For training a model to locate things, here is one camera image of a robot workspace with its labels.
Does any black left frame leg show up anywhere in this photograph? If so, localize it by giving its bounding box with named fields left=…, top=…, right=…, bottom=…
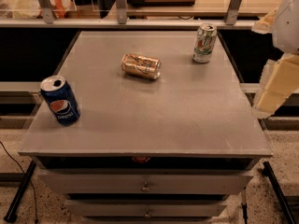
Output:
left=4, top=161, right=36, bottom=223

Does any orange and white bag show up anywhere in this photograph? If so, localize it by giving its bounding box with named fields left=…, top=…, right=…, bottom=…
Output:
left=11, top=0, right=75, bottom=19

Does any upper drawer with knob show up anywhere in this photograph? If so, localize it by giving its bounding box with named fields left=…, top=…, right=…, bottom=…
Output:
left=39, top=171, right=252, bottom=195

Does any orange soda can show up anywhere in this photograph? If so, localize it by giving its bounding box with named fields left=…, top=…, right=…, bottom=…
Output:
left=121, top=53, right=162, bottom=80

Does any lower drawer with knob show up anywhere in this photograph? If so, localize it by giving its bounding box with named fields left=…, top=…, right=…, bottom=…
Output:
left=65, top=200, right=226, bottom=217

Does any black frame leg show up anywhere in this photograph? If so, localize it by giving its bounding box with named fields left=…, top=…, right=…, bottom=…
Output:
left=4, top=161, right=36, bottom=223
left=263, top=161, right=297, bottom=224

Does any black floor cable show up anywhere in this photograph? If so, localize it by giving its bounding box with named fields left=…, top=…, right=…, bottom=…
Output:
left=0, top=140, right=40, bottom=224

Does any black right frame leg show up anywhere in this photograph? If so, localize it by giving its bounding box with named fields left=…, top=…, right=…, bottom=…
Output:
left=263, top=161, right=297, bottom=224

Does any blue Pepsi can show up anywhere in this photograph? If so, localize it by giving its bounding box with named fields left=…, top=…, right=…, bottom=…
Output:
left=40, top=76, right=80, bottom=126

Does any grey metal shelf rail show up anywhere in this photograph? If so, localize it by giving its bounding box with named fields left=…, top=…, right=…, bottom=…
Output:
left=0, top=19, right=255, bottom=30

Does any grey drawer cabinet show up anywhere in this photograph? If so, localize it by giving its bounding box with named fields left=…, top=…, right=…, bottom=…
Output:
left=21, top=31, right=272, bottom=224

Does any green and white soda can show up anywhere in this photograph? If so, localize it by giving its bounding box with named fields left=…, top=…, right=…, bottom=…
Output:
left=192, top=23, right=217, bottom=63

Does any drawer with knob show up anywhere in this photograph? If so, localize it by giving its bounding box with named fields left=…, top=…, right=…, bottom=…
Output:
left=65, top=200, right=226, bottom=217
left=39, top=171, right=252, bottom=195

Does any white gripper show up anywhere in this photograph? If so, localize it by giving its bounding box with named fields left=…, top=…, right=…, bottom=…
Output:
left=251, top=0, right=299, bottom=119

